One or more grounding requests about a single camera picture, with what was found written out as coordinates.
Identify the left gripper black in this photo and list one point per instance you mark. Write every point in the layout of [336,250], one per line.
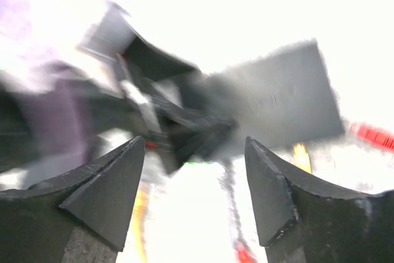
[176,133]

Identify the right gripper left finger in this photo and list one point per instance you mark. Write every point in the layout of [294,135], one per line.
[98,197]

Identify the black network switch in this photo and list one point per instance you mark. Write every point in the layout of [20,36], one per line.
[280,100]

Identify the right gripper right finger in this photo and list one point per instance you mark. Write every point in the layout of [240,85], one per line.
[271,181]

